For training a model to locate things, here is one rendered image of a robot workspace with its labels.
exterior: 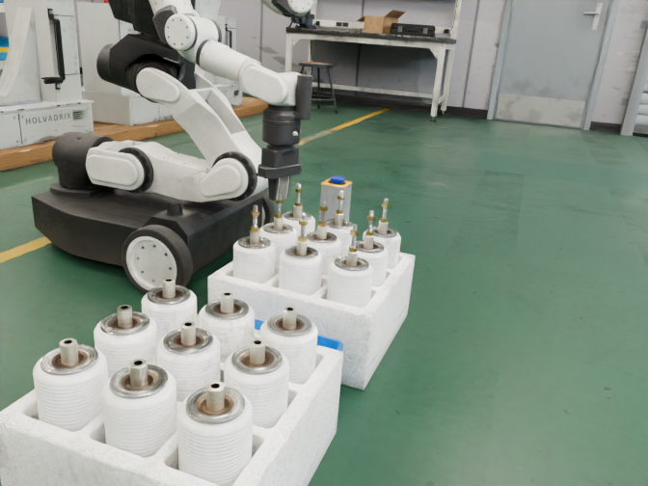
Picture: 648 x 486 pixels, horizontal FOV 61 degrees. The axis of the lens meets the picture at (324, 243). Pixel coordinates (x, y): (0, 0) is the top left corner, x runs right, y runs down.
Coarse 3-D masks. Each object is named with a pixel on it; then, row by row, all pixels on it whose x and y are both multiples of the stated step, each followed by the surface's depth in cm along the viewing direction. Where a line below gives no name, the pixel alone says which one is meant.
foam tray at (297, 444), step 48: (288, 384) 89; (336, 384) 98; (0, 432) 77; (48, 432) 75; (96, 432) 76; (288, 432) 78; (336, 432) 105; (48, 480) 76; (96, 480) 72; (144, 480) 69; (192, 480) 69; (240, 480) 69; (288, 480) 82
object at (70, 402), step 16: (96, 368) 78; (48, 384) 74; (64, 384) 75; (80, 384) 76; (96, 384) 78; (48, 400) 76; (64, 400) 75; (80, 400) 76; (96, 400) 78; (48, 416) 76; (64, 416) 76; (80, 416) 77; (96, 416) 79
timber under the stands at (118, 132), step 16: (240, 112) 471; (256, 112) 499; (96, 128) 339; (112, 128) 343; (128, 128) 346; (144, 128) 355; (160, 128) 371; (176, 128) 389; (32, 144) 287; (48, 144) 289; (0, 160) 261; (16, 160) 270; (32, 160) 278; (48, 160) 288
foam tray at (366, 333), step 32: (224, 288) 124; (256, 288) 121; (320, 288) 123; (384, 288) 125; (320, 320) 117; (352, 320) 114; (384, 320) 125; (352, 352) 117; (384, 352) 132; (352, 384) 119
